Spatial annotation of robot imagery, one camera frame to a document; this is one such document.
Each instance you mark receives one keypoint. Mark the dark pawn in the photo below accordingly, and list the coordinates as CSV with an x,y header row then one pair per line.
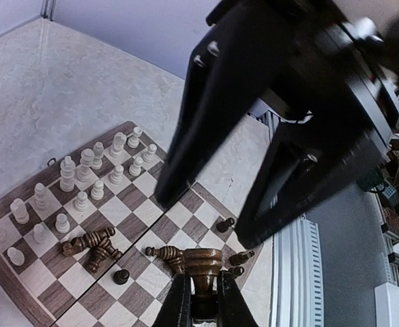
x,y
225,225
121,276

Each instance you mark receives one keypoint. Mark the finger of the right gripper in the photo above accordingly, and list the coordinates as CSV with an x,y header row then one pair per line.
x,y
305,165

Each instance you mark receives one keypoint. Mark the wooden chess board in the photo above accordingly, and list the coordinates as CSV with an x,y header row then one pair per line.
x,y
50,289

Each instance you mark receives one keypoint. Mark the dark bishop piece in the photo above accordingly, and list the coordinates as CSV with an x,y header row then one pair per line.
x,y
236,271

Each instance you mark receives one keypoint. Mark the dark rook piece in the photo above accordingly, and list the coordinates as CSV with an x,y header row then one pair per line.
x,y
241,258

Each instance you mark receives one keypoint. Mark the white knight piece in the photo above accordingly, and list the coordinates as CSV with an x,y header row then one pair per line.
x,y
117,145

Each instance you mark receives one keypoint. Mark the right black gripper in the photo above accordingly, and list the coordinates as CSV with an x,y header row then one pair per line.
x,y
333,64

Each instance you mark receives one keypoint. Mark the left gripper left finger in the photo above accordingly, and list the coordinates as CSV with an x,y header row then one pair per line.
x,y
175,311

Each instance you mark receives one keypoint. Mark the dark queen piece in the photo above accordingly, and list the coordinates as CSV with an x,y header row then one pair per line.
x,y
203,266

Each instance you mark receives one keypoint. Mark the front aluminium rail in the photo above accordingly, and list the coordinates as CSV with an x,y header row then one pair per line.
x,y
297,286

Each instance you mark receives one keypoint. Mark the right aluminium frame post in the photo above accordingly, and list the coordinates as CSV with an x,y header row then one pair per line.
x,y
48,9

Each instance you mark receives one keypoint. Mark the white rook corner piece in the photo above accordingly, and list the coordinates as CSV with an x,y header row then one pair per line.
x,y
134,139

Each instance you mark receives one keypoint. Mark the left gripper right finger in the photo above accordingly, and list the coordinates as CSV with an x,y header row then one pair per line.
x,y
232,308

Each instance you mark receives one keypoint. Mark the pile of dark pieces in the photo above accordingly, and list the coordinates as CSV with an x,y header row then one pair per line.
x,y
103,249

